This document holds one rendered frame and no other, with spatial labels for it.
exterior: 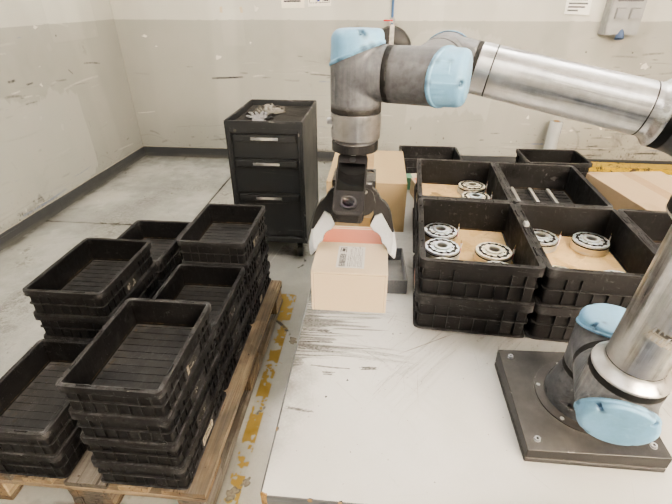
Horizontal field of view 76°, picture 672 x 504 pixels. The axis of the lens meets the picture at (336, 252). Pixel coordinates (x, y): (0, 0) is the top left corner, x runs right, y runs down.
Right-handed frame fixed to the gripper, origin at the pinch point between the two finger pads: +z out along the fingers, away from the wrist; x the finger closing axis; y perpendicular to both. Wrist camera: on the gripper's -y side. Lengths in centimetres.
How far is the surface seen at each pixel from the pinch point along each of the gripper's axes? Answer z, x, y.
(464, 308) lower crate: 31, -28, 29
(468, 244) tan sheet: 26, -33, 56
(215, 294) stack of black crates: 71, 63, 83
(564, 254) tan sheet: 27, -61, 52
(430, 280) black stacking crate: 22.7, -18.6, 28.9
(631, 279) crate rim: 18, -64, 26
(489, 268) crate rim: 17.5, -32.1, 27.6
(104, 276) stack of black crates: 60, 107, 77
